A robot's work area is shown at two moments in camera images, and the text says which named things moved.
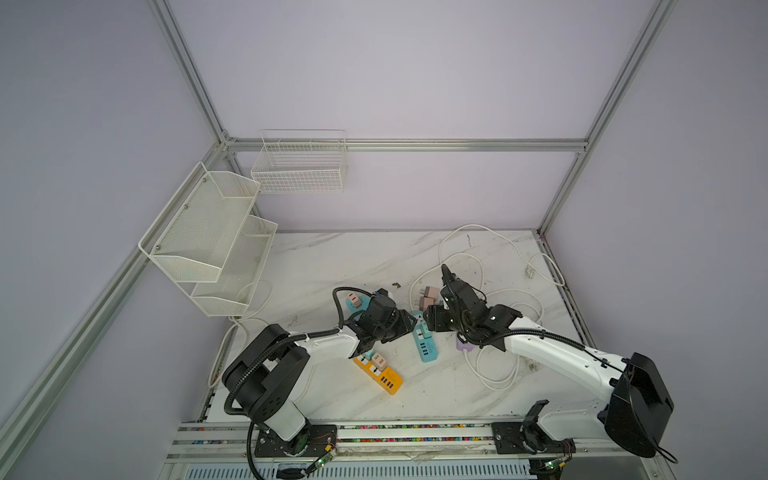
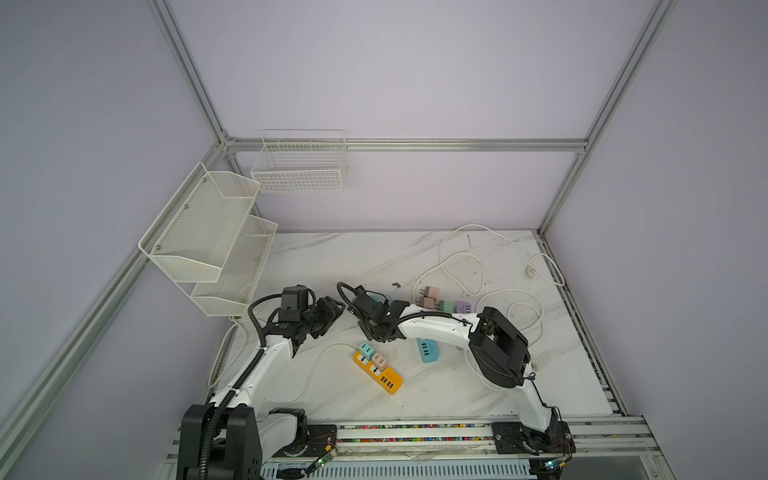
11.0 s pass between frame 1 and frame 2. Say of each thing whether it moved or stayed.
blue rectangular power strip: stayed
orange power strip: stayed
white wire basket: stayed
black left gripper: moved
